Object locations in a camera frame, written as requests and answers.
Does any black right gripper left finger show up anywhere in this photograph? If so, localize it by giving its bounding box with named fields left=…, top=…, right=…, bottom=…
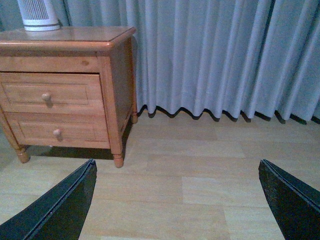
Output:
left=0, top=159, right=97, bottom=240

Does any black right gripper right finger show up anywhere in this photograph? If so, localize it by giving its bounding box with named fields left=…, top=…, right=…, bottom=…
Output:
left=258, top=159, right=320, bottom=240

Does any grey curtain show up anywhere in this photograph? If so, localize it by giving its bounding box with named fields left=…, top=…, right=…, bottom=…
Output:
left=0, top=0, right=320, bottom=125

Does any wooden nightstand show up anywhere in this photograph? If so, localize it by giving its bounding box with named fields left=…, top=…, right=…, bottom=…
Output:
left=0, top=26, right=138, bottom=168

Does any wooden drawer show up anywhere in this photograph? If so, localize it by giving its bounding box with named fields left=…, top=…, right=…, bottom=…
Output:
left=6, top=112, right=110, bottom=149
left=0, top=72, right=104, bottom=116

